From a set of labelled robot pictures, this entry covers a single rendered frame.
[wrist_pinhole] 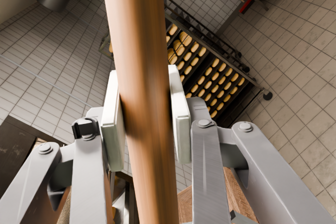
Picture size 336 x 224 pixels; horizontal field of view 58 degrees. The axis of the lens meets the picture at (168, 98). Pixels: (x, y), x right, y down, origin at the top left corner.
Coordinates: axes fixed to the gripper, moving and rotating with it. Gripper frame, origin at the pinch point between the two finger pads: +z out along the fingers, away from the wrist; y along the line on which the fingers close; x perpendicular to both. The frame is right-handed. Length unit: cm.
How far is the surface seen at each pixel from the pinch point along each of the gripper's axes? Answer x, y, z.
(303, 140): -153, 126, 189
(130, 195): -143, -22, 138
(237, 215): -115, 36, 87
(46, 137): -100, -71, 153
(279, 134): -163, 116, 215
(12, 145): -90, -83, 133
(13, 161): -93, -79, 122
